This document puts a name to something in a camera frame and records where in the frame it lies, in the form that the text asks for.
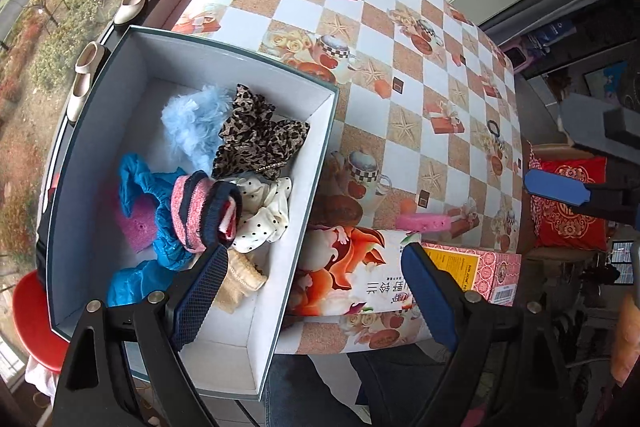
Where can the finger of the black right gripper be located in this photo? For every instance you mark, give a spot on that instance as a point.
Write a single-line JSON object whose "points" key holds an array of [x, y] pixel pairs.
{"points": [[598, 200]]}

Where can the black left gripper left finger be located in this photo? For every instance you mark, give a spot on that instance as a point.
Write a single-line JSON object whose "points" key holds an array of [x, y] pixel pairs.
{"points": [[192, 293]]}

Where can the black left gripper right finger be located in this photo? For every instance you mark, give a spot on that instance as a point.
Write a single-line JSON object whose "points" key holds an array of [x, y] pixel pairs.
{"points": [[437, 294]]}

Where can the pink foam sponge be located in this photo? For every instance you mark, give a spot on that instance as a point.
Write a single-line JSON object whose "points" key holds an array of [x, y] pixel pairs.
{"points": [[139, 228], [423, 222]]}

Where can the pink navy knit band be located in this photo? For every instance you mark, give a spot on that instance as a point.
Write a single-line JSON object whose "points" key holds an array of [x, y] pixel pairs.
{"points": [[204, 212]]}

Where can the cream dotted scrunchie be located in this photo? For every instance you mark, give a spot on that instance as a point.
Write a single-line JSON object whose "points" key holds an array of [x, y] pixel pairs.
{"points": [[264, 215]]}

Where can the leopard print scrunchie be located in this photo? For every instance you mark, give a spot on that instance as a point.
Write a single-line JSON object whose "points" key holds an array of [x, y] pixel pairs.
{"points": [[252, 141]]}

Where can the light blue fluffy scrunchie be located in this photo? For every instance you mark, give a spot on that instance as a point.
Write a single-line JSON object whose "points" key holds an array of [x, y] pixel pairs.
{"points": [[192, 123]]}

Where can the beige cloth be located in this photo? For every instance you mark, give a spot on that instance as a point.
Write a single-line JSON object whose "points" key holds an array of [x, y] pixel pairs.
{"points": [[242, 280]]}

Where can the blue mesh cloth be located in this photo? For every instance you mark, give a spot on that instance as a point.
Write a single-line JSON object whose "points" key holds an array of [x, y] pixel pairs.
{"points": [[132, 285]]}

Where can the person's hand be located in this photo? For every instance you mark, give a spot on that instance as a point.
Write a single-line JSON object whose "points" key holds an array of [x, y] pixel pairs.
{"points": [[625, 351]]}

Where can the pink yellow carton box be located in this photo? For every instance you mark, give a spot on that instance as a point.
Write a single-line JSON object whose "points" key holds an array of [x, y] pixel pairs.
{"points": [[493, 275]]}

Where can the brown wooden chair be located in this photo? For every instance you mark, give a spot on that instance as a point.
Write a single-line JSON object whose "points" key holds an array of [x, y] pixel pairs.
{"points": [[550, 230]]}

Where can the blue jeans leg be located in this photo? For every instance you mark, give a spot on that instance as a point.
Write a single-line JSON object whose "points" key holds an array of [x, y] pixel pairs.
{"points": [[385, 387]]}

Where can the white orange tissue pack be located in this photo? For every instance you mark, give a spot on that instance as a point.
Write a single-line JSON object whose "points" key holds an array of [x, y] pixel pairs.
{"points": [[350, 270]]}

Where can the red plastic stool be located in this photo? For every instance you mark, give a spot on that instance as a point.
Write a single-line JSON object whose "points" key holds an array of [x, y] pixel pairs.
{"points": [[31, 320]]}

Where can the checkered patterned tablecloth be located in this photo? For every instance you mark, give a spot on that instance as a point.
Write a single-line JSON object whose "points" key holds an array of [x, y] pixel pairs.
{"points": [[426, 121]]}

